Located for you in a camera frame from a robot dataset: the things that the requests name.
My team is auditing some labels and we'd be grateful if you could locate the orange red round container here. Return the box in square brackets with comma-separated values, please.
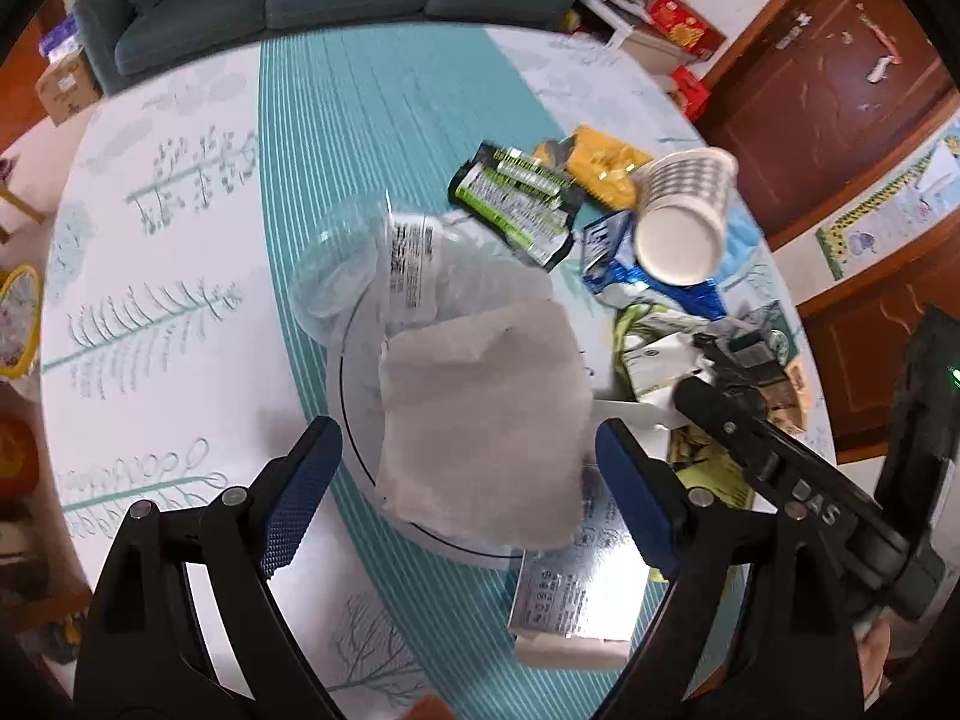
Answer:
[0, 415, 40, 501]

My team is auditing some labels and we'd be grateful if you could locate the clear plastic bag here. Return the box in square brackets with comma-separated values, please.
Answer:
[289, 193, 560, 350]

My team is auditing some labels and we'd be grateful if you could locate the yellow snack wrapper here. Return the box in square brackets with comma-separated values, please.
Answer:
[562, 124, 655, 211]

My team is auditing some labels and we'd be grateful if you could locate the colourful wall poster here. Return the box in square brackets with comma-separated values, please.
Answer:
[815, 115, 960, 283]

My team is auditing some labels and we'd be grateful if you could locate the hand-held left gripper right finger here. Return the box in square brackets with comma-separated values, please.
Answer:
[595, 418, 863, 720]

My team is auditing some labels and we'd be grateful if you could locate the white low cabinet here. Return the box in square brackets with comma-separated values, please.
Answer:
[576, 0, 680, 77]

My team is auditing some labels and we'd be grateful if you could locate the blue face mask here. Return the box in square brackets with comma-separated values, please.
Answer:
[718, 206, 767, 280]

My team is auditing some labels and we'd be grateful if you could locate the patterned paper cup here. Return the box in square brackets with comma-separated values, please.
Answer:
[632, 148, 738, 287]

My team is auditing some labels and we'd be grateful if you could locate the green white carton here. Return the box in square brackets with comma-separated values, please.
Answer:
[615, 304, 717, 400]

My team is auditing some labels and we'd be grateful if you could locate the wooden chair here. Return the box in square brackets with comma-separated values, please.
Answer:
[0, 181, 48, 226]

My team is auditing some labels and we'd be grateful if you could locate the red yellow gift box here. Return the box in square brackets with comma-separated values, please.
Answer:
[645, 0, 726, 62]

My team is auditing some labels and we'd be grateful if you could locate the brown wooden side door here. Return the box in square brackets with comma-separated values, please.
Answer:
[797, 240, 960, 460]

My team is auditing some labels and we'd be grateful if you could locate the small red box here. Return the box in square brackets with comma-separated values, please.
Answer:
[666, 65, 713, 121]

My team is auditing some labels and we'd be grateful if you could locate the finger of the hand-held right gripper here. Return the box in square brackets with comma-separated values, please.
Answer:
[672, 376, 775, 467]
[692, 334, 767, 411]

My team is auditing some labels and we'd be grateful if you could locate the brown cardboard box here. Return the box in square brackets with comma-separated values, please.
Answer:
[35, 45, 104, 125]

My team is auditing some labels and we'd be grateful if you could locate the yellow green flat packet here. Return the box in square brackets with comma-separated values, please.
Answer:
[666, 424, 755, 515]

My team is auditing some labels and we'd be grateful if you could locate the brown printed packet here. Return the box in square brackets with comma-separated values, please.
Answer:
[756, 358, 812, 437]

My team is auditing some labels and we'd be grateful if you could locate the black green snack wrapper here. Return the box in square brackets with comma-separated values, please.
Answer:
[448, 141, 587, 271]

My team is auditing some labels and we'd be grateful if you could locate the yellow rimmed trash bin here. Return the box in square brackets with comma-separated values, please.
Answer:
[0, 262, 44, 381]

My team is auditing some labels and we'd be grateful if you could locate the blue white foil wrapper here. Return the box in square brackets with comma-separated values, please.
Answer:
[581, 210, 728, 317]

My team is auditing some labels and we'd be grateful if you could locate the dark green small box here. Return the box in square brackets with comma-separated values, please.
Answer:
[720, 306, 797, 370]

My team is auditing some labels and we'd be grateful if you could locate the white flat box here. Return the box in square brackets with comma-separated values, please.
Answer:
[515, 631, 632, 671]

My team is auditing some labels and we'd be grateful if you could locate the teal white printed tablecloth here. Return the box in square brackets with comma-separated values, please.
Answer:
[39, 19, 835, 720]

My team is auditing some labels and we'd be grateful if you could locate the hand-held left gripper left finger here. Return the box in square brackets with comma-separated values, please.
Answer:
[73, 415, 344, 720]

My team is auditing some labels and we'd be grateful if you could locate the white paper napkin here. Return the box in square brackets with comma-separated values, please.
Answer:
[377, 298, 593, 550]

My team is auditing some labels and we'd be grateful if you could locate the silver foil packet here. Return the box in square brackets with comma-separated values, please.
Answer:
[508, 465, 655, 643]

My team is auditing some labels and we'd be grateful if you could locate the purple white package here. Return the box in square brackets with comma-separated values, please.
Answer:
[37, 13, 85, 59]

